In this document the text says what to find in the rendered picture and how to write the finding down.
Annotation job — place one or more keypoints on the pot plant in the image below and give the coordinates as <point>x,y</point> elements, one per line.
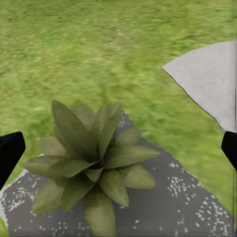
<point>85,160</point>

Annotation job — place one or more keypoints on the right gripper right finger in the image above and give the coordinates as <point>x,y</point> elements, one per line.
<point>229,147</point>

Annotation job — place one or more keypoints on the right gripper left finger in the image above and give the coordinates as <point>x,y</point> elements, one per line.
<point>12,147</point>

